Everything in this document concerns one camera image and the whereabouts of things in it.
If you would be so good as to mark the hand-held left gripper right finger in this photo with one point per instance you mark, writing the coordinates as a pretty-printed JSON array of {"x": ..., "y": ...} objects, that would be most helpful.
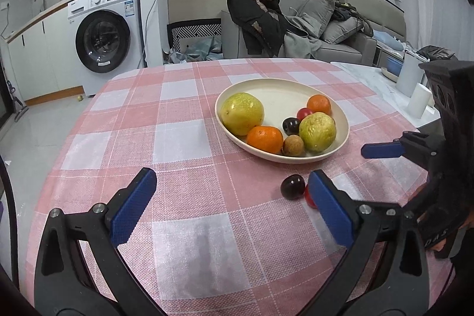
[{"x": 331, "y": 212}]

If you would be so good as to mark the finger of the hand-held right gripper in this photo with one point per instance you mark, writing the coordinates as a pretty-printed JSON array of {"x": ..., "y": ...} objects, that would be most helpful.
[
  {"x": 381, "y": 150},
  {"x": 389, "y": 209}
]

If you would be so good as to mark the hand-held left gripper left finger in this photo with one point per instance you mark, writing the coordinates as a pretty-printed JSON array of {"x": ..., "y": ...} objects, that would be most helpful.
[{"x": 133, "y": 206}]

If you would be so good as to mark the dark purple plum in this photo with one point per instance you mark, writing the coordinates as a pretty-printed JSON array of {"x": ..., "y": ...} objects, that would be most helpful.
[
  {"x": 291, "y": 125},
  {"x": 292, "y": 187}
]

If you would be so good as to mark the bumpy yellow-green guava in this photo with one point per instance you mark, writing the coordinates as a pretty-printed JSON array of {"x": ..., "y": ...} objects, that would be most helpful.
[{"x": 317, "y": 132}]

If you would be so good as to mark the brown kiwi fruit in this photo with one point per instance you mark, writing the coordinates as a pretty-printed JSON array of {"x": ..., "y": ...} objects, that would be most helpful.
[{"x": 293, "y": 145}]

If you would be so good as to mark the orange mandarin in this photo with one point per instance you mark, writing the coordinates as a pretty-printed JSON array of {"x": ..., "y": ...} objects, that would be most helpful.
[
  {"x": 319, "y": 105},
  {"x": 264, "y": 139}
]

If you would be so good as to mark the small red tomato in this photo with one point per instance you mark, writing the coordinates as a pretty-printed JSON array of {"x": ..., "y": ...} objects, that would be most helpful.
[{"x": 304, "y": 113}]

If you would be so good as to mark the cream round plate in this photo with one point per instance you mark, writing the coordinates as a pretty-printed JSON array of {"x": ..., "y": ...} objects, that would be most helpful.
[{"x": 274, "y": 95}]

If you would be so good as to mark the smooth yellow-green guava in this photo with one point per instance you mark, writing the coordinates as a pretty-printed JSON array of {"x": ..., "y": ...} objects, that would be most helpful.
[{"x": 242, "y": 113}]

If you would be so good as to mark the person's right hand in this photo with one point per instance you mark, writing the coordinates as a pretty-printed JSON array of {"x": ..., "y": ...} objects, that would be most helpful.
[{"x": 419, "y": 219}]

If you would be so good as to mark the white paper roll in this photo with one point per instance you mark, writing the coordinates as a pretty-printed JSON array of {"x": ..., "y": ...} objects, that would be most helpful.
[{"x": 419, "y": 101}]

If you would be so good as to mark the white kettle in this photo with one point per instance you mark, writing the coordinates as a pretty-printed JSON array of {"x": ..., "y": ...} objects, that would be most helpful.
[{"x": 409, "y": 73}]

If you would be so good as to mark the dark bag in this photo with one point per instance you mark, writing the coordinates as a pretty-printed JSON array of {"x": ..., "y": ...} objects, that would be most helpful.
[{"x": 435, "y": 52}]

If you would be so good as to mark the white marble side table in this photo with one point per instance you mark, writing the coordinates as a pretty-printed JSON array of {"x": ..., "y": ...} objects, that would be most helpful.
[{"x": 366, "y": 79}]

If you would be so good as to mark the cream tray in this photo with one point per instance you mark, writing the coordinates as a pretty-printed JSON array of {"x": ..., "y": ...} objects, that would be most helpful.
[{"x": 389, "y": 75}]

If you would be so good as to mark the blue bowl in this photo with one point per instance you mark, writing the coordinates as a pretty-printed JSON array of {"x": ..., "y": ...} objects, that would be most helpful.
[{"x": 394, "y": 65}]

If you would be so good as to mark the pink checked tablecloth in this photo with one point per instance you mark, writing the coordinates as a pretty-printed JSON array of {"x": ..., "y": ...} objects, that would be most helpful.
[{"x": 177, "y": 138}]

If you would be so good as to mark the light blue cloth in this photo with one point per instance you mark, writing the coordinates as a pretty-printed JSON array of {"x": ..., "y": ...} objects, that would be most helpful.
[{"x": 387, "y": 38}]

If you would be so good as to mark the grey sofa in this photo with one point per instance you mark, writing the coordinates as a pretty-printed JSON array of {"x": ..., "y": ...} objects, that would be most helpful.
[{"x": 348, "y": 51}]

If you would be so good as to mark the small grey cushion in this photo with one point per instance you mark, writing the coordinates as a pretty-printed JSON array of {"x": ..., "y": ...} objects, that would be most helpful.
[{"x": 340, "y": 30}]

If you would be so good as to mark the white washing machine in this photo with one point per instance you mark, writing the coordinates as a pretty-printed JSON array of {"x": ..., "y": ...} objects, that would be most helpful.
[{"x": 118, "y": 73}]

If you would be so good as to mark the grey blanket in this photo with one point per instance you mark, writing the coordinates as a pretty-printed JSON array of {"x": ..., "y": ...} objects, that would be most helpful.
[{"x": 300, "y": 42}]

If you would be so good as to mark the pile of dark clothes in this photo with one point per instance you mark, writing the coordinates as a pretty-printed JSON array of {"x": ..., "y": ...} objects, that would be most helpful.
[{"x": 350, "y": 12}]

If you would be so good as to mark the large grey cushion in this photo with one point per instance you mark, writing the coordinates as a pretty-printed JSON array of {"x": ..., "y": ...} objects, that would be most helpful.
[{"x": 314, "y": 14}]

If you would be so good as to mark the mop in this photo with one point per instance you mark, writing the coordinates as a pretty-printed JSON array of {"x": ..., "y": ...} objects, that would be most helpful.
[{"x": 18, "y": 105}]

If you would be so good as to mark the crumpled teal plastic bag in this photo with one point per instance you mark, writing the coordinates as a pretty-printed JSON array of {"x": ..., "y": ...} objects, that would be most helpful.
[{"x": 200, "y": 49}]

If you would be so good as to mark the white base cabinets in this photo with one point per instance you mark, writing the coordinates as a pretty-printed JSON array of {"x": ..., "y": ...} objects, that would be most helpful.
[{"x": 44, "y": 60}]

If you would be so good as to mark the black jacket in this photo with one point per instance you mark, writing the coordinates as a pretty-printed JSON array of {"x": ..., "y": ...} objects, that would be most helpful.
[{"x": 257, "y": 12}]

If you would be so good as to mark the patterned black white bag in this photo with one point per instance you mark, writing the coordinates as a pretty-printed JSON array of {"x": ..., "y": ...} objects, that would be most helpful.
[{"x": 194, "y": 30}]

